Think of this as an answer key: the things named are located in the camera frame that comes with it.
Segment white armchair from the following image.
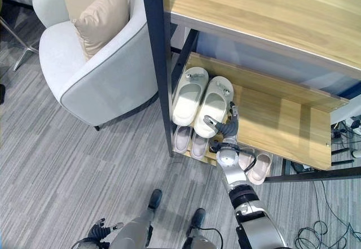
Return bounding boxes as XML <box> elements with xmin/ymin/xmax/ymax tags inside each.
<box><xmin>32</xmin><ymin>0</ymin><xmax>160</xmax><ymax>132</ymax></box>

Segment robot leg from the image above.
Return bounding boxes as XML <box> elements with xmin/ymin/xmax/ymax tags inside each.
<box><xmin>182</xmin><ymin>207</ymin><xmax>224</xmax><ymax>249</ymax></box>
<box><xmin>111</xmin><ymin>189</ymin><xmax>164</xmax><ymax>249</ymax></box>

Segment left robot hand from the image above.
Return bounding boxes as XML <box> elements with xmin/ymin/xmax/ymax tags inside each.
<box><xmin>87</xmin><ymin>217</ymin><xmax>124</xmax><ymax>243</ymax></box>

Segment metal table base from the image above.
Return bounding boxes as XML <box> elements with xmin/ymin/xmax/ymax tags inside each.
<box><xmin>0</xmin><ymin>16</ymin><xmax>41</xmax><ymax>72</ymax></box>

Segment right robot leg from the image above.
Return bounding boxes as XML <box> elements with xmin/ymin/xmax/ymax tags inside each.
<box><xmin>182</xmin><ymin>207</ymin><xmax>224</xmax><ymax>249</ymax></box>

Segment cream slipper with charm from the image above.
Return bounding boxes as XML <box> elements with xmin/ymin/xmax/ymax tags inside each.
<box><xmin>171</xmin><ymin>66</ymin><xmax>210</xmax><ymax>126</ymax></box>
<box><xmin>193</xmin><ymin>76</ymin><xmax>235</xmax><ymax>139</ymax></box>

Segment left robot leg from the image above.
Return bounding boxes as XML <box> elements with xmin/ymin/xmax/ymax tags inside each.
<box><xmin>111</xmin><ymin>189</ymin><xmax>164</xmax><ymax>249</ymax></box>

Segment grey beige slipper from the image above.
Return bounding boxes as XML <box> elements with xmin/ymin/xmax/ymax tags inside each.
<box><xmin>190</xmin><ymin>132</ymin><xmax>210</xmax><ymax>160</ymax></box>
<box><xmin>172</xmin><ymin>125</ymin><xmax>194</xmax><ymax>154</ymax></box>

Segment black floor cables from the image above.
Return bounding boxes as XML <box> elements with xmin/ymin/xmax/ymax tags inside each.
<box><xmin>294</xmin><ymin>180</ymin><xmax>361</xmax><ymax>249</ymax></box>

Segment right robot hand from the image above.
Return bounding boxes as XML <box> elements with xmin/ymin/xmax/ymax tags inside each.
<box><xmin>202</xmin><ymin>101</ymin><xmax>240</xmax><ymax>141</ymax></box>

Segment pink slipper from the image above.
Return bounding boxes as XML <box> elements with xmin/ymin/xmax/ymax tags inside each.
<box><xmin>238</xmin><ymin>148</ymin><xmax>256</xmax><ymax>174</ymax></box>
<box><xmin>246</xmin><ymin>152</ymin><xmax>273</xmax><ymax>185</ymax></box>

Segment white power strip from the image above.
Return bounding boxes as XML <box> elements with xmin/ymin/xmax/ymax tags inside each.
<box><xmin>347</xmin><ymin>117</ymin><xmax>361</xmax><ymax>134</ymax></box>

